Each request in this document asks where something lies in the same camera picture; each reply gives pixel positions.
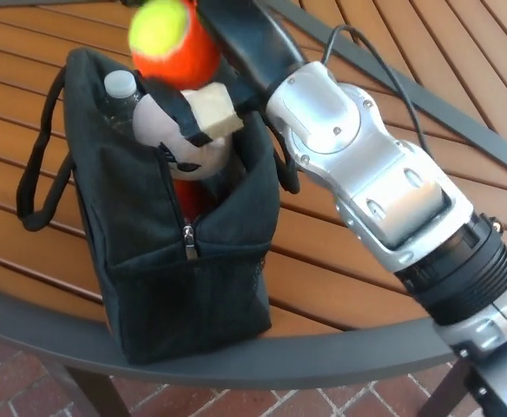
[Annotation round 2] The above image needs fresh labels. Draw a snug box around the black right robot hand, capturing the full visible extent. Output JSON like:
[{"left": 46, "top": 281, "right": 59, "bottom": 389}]
[{"left": 142, "top": 0, "right": 305, "bottom": 149}]

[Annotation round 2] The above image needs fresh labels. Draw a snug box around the orange and green tennis ball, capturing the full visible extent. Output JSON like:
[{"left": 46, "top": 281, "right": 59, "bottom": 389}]
[{"left": 127, "top": 0, "right": 222, "bottom": 90}]

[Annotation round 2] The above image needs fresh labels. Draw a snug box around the cream round soft toy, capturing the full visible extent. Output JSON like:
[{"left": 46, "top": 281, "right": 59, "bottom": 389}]
[{"left": 130, "top": 89, "right": 233, "bottom": 182}]

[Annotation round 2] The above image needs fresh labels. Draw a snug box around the clear plastic water bottle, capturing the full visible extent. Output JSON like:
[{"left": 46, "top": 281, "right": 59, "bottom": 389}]
[{"left": 103, "top": 70, "right": 146, "bottom": 138}]

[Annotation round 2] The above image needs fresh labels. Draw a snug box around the red apple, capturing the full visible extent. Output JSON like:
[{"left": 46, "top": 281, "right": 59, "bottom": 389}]
[{"left": 174, "top": 178, "right": 214, "bottom": 221}]

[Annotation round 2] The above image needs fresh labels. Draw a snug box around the dark grey insulated lunch bag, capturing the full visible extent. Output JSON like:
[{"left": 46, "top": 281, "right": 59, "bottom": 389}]
[{"left": 16, "top": 48, "right": 301, "bottom": 365}]

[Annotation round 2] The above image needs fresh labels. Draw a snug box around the dark metal table leg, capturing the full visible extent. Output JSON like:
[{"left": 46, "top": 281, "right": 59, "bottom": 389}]
[
  {"left": 416, "top": 354, "right": 476, "bottom": 417},
  {"left": 64, "top": 364, "right": 133, "bottom": 417}
]

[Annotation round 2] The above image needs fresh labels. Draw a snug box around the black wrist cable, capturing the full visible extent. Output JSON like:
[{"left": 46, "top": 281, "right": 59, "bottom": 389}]
[{"left": 324, "top": 24, "right": 432, "bottom": 160}]

